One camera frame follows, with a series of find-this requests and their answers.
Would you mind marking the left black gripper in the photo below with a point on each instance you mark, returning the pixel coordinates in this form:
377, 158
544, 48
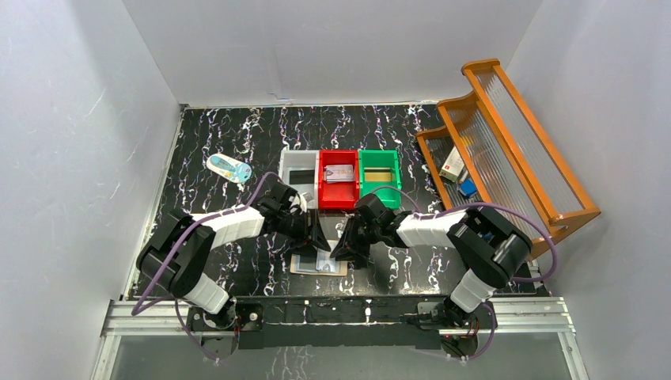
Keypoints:
308, 226

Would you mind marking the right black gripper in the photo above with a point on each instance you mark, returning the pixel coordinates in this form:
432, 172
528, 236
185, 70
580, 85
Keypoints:
346, 237

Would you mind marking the grey card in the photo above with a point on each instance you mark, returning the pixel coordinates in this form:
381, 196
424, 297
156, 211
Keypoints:
304, 265

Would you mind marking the grey cards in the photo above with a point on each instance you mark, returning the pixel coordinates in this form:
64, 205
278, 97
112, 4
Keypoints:
339, 173

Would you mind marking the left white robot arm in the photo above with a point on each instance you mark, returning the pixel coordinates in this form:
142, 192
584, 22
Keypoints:
175, 256

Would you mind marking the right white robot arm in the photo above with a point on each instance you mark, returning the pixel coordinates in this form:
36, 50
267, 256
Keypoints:
491, 246

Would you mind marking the black card in white bin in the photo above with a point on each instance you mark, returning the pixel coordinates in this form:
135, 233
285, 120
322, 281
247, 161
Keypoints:
301, 176

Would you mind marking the gold card in green bin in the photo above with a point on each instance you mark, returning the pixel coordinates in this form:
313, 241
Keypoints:
377, 174

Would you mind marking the red plastic bin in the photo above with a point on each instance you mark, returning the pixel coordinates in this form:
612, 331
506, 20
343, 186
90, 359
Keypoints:
342, 195

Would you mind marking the white plastic bin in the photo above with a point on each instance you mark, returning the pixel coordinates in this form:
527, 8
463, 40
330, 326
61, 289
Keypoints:
298, 169

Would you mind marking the green plastic bin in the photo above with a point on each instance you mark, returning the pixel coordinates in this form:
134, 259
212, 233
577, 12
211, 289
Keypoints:
381, 158

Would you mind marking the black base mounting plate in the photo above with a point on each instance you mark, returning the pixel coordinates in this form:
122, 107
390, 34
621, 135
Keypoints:
417, 321

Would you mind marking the oval white blue package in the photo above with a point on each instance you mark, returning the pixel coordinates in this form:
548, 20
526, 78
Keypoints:
229, 168

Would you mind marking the blue small object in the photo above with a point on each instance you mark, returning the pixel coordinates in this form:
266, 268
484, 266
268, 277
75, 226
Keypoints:
467, 188

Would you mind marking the white red small box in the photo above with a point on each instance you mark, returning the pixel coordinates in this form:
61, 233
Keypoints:
452, 167

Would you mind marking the orange wooden shelf rack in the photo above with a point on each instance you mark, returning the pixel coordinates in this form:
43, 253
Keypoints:
507, 154

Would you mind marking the aluminium frame rail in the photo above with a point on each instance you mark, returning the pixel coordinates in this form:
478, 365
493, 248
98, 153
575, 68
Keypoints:
535, 339

